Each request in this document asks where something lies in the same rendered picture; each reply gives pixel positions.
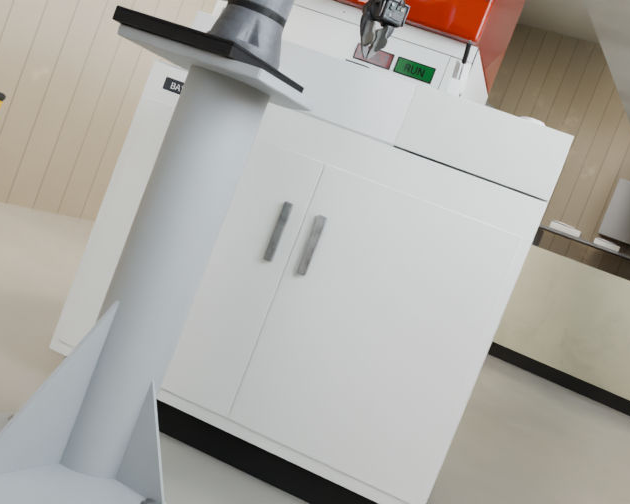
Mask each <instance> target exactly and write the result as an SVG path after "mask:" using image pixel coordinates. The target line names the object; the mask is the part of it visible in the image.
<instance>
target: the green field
mask: <svg viewBox="0 0 630 504"><path fill-rule="evenodd" d="M434 70H435V69H432V68H429V67H426V66H423V65H420V64H417V63H414V62H411V61H408V60H405V59H402V58H399V60H398V63H397V66H396V68H395V71H398V72H400V73H403V74H406V75H409V76H412V77H415V78H418V79H421V80H424V81H427V82H430V80H431V77H432V75H433V72H434Z"/></svg>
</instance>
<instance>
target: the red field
mask: <svg viewBox="0 0 630 504"><path fill-rule="evenodd" d="M354 57H356V58H359V59H362V60H365V61H368V62H371V63H374V64H377V65H380V66H383V67H386V68H389V65H390V63H391V60H392V58H393V55H390V54H387V53H384V52H381V51H378V52H377V53H376V54H375V55H374V56H373V57H371V58H370V59H368V60H366V59H364V58H363V55H362V51H361V44H359V46H358V48H357V51H356V53H355V56H354Z"/></svg>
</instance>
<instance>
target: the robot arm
mask: <svg viewBox="0 0 630 504"><path fill-rule="evenodd" d="M222 1H226V2H228V3H227V5H226V8H225V10H224V11H223V12H222V14H221V15H220V16H219V18H218V19H217V20H216V22H215V23H214V25H213V26H212V28H211V30H210V31H207V32H206V33H208V34H212V35H215V36H218V37H221V38H224V39H228V40H231V41H234V42H236V43H237V44H239V45H240V46H242V47H243V48H245V49H246V50H248V51H249V52H251V53H252V54H254V55H255V56H257V57H258V58H260V59H261V60H263V61H264V62H266V63H267V64H269V65H271V66H272V67H274V68H275V69H277V70H278V68H279V66H280V53H281V40H282V32H283V30H284V27H285V24H286V22H287V19H288V17H289V14H290V12H291V9H292V6H293V4H294V1H295V0H222ZM405 3H406V0H405V2H404V1H403V0H368V1H367V2H366V3H365V4H364V5H363V9H362V13H363V14H362V17H361V20H360V42H361V51H362V55H363V58H364V59H366V60H368V59H370V58H371V57H373V56H374V55H375V54H376V53H377V52H378V51H379V50H380V49H383V48H385V47H386V45H387V43H388V40H387V39H388V38H389V37H390V36H391V35H392V33H393V32H394V29H395V28H399V27H403V25H404V23H405V20H406V18H407V15H408V12H409V10H410V7H411V6H409V5H407V4H405ZM406 12H407V13H406ZM405 14H406V15H405ZM404 17H405V18H404ZM403 20H404V21H403ZM376 21H377V22H379V23H380V26H381V27H383V28H380V29H376V27H375V25H376ZM375 29H376V31H375ZM369 44H370V48H369V49H368V47H369Z"/></svg>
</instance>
